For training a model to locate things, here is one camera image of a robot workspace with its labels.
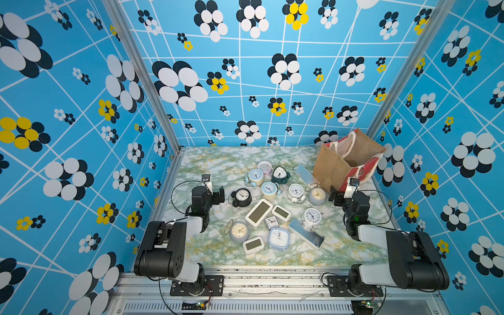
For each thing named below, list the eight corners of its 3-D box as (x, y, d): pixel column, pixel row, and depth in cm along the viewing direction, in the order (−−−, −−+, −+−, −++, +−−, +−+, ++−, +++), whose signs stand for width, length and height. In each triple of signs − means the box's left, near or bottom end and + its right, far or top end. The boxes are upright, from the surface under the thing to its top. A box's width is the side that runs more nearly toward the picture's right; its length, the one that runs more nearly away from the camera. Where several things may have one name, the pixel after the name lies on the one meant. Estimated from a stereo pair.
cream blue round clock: (261, 200, 98) (261, 196, 95) (261, 185, 104) (261, 181, 101) (280, 200, 98) (281, 196, 95) (279, 185, 104) (280, 181, 101)
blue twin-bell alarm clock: (243, 181, 106) (242, 176, 103) (255, 170, 111) (255, 166, 108) (255, 190, 103) (254, 185, 100) (266, 178, 107) (267, 174, 104)
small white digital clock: (269, 213, 94) (269, 211, 92) (274, 205, 97) (275, 203, 95) (287, 224, 91) (287, 222, 89) (292, 215, 93) (292, 213, 91)
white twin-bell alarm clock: (300, 227, 90) (301, 224, 87) (304, 209, 96) (305, 205, 93) (317, 233, 89) (319, 230, 85) (320, 214, 94) (323, 210, 91)
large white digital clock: (244, 221, 92) (243, 217, 89) (262, 200, 99) (262, 196, 96) (255, 230, 89) (255, 226, 86) (273, 208, 96) (274, 204, 93)
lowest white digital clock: (243, 253, 83) (242, 251, 81) (243, 239, 87) (243, 237, 85) (264, 253, 83) (264, 251, 81) (264, 239, 87) (264, 237, 85)
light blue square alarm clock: (269, 251, 83) (269, 248, 81) (268, 229, 89) (268, 227, 87) (290, 251, 83) (291, 248, 81) (288, 229, 89) (289, 227, 87)
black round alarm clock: (231, 207, 96) (230, 203, 94) (232, 191, 102) (231, 188, 99) (251, 207, 96) (251, 203, 94) (251, 191, 102) (251, 187, 99)
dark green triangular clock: (268, 179, 106) (269, 176, 103) (276, 168, 111) (276, 164, 108) (283, 186, 103) (284, 183, 100) (290, 174, 108) (291, 170, 105)
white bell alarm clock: (288, 203, 97) (289, 199, 94) (286, 187, 103) (287, 183, 100) (304, 203, 97) (305, 199, 94) (301, 187, 103) (302, 183, 100)
